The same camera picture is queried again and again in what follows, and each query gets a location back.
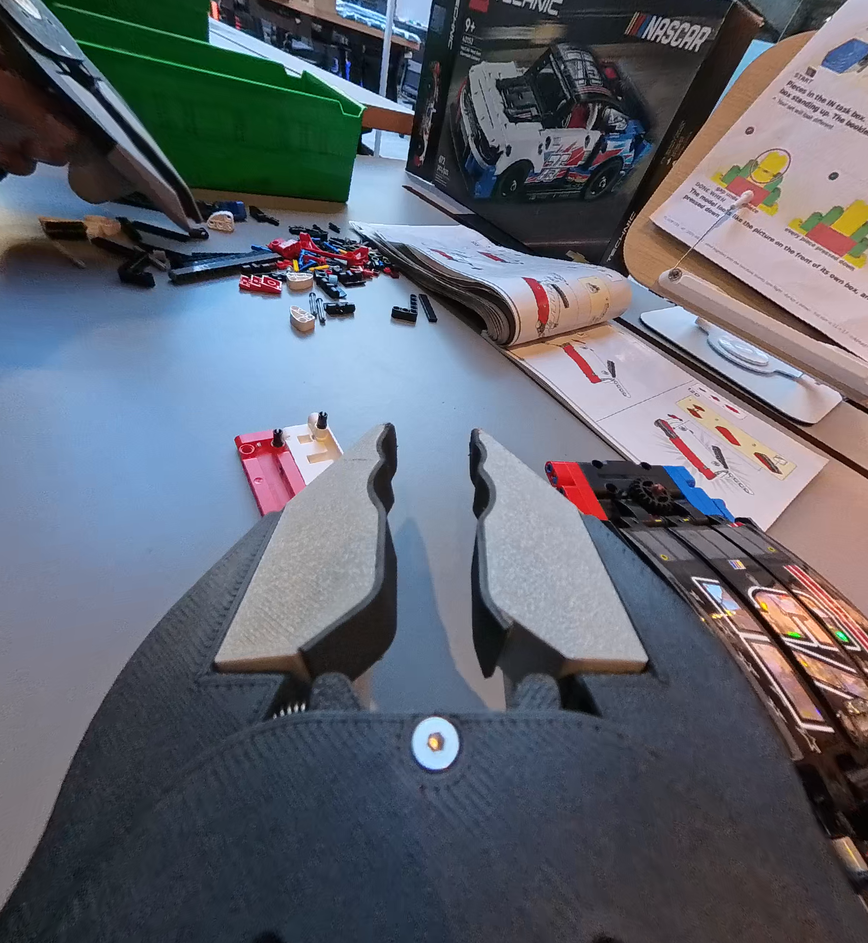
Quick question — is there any white background table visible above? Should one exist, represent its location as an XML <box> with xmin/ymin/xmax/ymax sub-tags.
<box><xmin>209</xmin><ymin>18</ymin><xmax>416</xmax><ymax>159</ymax></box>

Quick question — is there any red and white panel assembly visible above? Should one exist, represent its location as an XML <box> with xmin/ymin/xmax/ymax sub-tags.
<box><xmin>233</xmin><ymin>410</ymin><xmax>345</xmax><ymax>518</ymax></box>

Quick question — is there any green plastic bin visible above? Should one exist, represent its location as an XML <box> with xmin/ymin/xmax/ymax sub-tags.
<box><xmin>43</xmin><ymin>0</ymin><xmax>210</xmax><ymax>41</ymax></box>
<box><xmin>80</xmin><ymin>43</ymin><xmax>366</xmax><ymax>203</ymax></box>
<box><xmin>51</xmin><ymin>3</ymin><xmax>346</xmax><ymax>97</ymax></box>

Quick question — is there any printed toy car box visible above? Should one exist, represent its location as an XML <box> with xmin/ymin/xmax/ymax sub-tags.
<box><xmin>404</xmin><ymin>0</ymin><xmax>765</xmax><ymax>268</ymax></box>

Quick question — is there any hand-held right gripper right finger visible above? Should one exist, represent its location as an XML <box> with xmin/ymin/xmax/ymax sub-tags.
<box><xmin>469</xmin><ymin>428</ymin><xmax>650</xmax><ymax>680</ymax></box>

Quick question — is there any pile of small toy bricks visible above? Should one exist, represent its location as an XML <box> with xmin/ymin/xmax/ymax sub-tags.
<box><xmin>39</xmin><ymin>208</ymin><xmax>401</xmax><ymax>299</ymax></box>

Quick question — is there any wooden document stand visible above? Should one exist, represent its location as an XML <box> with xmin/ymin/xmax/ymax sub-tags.
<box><xmin>621</xmin><ymin>29</ymin><xmax>868</xmax><ymax>427</ymax></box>

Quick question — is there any instruction booklet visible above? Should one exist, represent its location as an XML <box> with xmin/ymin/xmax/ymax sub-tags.
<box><xmin>349</xmin><ymin>220</ymin><xmax>829</xmax><ymax>531</ymax></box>

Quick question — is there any printed instruction sheet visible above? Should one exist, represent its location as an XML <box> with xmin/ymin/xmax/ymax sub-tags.
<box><xmin>651</xmin><ymin>0</ymin><xmax>868</xmax><ymax>378</ymax></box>

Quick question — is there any person's left hand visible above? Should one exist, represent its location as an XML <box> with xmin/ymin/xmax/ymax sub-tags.
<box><xmin>0</xmin><ymin>22</ymin><xmax>84</xmax><ymax>181</ymax></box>

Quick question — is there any long dark grey beam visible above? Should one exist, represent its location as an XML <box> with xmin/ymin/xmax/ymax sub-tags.
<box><xmin>168</xmin><ymin>250</ymin><xmax>281</xmax><ymax>286</ymax></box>

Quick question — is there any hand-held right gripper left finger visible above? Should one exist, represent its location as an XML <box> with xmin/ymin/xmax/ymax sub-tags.
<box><xmin>213</xmin><ymin>423</ymin><xmax>399</xmax><ymax>685</ymax></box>

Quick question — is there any grey desk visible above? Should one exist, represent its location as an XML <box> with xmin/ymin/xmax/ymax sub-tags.
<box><xmin>0</xmin><ymin>151</ymin><xmax>868</xmax><ymax>940</ymax></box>

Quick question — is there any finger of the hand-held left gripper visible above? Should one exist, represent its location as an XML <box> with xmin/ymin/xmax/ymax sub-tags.
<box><xmin>106</xmin><ymin>142</ymin><xmax>195</xmax><ymax>227</ymax></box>
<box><xmin>82</xmin><ymin>68</ymin><xmax>206</xmax><ymax>220</ymax></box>

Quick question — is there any partly built toy car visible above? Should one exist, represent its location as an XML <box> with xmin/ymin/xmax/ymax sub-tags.
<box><xmin>544</xmin><ymin>458</ymin><xmax>868</xmax><ymax>888</ymax></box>

